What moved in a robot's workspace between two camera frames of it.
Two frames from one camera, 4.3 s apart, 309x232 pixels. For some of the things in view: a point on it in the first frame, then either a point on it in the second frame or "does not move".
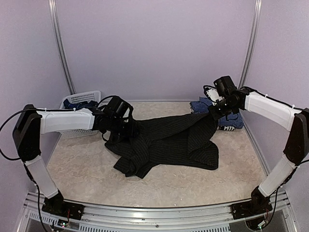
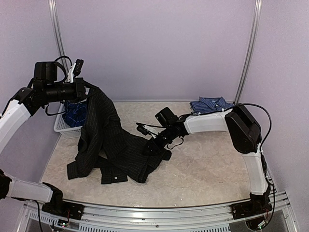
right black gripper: x=216 y=115 to x=154 y=147
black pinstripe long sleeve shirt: x=185 y=139 to x=104 y=145
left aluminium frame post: x=54 y=15 does not move
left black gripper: x=132 y=130 to x=80 y=83
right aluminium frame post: x=253 y=42 does not move
